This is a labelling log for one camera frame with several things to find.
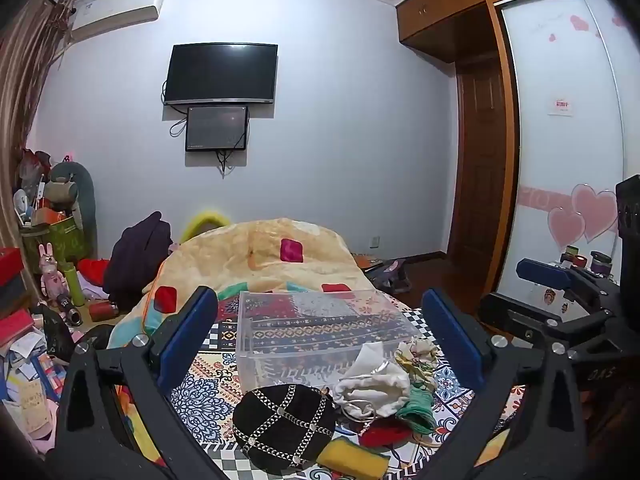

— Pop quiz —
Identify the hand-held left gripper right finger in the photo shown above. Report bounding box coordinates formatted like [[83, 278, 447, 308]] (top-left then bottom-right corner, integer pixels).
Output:
[[415, 288, 592, 480]]

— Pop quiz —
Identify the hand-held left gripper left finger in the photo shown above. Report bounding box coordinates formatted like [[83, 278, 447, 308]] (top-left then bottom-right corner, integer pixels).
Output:
[[50, 286, 226, 480]]

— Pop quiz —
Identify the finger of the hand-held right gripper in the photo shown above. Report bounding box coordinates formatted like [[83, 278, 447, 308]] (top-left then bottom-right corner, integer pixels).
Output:
[[516, 258, 620, 312], [477, 292, 621, 357]]

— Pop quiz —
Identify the floral fabric scrunchie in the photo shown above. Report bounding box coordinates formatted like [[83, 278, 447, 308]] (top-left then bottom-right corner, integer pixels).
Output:
[[395, 337, 441, 386]]

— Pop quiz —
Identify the green knit cloth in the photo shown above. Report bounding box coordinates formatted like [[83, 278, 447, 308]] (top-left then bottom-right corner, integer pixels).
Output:
[[397, 385, 437, 433]]

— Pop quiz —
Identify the white drawstring pouch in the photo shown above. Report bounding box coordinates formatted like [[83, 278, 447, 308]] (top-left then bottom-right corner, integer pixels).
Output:
[[332, 344, 412, 418]]

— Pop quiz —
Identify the red cloth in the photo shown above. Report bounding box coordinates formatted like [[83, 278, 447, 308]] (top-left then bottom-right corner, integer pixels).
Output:
[[359, 417, 412, 449]]

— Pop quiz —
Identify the black studded hat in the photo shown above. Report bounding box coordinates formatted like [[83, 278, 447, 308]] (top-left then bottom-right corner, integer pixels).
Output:
[[232, 384, 337, 475]]

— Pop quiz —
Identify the clear plastic box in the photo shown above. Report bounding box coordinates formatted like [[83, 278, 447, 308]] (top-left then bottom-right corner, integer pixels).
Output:
[[236, 288, 423, 392]]

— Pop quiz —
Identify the yellow sponge cloth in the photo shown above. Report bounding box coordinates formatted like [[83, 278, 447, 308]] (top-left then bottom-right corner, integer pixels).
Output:
[[317, 436, 390, 477]]

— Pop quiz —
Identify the white sliding wardrobe door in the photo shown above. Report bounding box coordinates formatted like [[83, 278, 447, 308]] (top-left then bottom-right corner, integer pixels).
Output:
[[492, 0, 640, 311]]

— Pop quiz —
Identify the red cylinder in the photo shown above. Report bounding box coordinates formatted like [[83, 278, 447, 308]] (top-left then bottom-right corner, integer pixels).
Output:
[[89, 301, 119, 322]]

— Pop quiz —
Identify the dark clothing pile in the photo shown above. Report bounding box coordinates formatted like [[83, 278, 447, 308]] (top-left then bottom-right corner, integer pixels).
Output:
[[102, 211, 173, 311]]

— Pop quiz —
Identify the yellow fleece blanket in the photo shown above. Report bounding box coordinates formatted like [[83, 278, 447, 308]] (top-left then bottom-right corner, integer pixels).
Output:
[[107, 217, 376, 351]]

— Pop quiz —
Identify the red garment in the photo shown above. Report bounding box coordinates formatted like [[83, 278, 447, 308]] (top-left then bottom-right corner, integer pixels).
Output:
[[77, 258, 111, 286]]

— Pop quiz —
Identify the black cylinder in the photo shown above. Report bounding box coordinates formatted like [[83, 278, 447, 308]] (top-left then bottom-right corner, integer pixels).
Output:
[[56, 294, 83, 327]]

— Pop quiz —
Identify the yellow plush item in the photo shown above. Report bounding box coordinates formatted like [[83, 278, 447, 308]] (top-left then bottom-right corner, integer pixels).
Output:
[[180, 208, 232, 243]]

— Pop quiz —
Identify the green cylinder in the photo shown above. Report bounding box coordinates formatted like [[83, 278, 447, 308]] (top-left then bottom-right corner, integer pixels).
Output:
[[62, 267, 86, 307]]

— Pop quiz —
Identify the brown wooden door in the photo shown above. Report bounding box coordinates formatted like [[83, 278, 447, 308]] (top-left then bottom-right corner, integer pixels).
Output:
[[447, 55, 508, 261]]

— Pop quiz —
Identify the dark pointed cloth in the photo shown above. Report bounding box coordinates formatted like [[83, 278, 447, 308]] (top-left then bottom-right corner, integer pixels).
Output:
[[41, 305, 77, 363]]

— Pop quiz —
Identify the pink rabbit toy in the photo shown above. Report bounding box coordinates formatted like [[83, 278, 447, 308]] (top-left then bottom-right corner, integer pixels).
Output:
[[39, 242, 66, 306]]

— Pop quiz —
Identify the green cardboard box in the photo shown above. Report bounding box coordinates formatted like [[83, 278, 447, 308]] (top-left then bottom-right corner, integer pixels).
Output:
[[20, 212, 86, 271]]

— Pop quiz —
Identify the pile of papers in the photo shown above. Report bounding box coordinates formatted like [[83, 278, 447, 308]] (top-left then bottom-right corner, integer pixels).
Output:
[[0, 310, 68, 443]]

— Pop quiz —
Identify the stack of red boxes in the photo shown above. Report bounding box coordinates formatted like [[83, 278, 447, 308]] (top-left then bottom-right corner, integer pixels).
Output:
[[0, 247, 32, 346]]

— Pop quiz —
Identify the wooden overhead cabinet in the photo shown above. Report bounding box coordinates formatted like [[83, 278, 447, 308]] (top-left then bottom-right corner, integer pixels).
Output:
[[395, 0, 596, 63]]

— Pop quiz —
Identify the striped brown curtain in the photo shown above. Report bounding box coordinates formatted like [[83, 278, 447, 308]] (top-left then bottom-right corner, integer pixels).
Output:
[[0, 0, 76, 251]]

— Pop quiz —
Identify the white air conditioner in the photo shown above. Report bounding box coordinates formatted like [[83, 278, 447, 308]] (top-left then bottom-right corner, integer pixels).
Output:
[[70, 0, 167, 41]]

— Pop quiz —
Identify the small wall monitor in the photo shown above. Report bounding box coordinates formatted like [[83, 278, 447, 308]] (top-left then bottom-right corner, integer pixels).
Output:
[[185, 104, 250, 152]]

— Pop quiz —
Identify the wall television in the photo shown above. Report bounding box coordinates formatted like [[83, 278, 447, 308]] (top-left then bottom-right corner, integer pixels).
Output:
[[164, 43, 279, 107]]

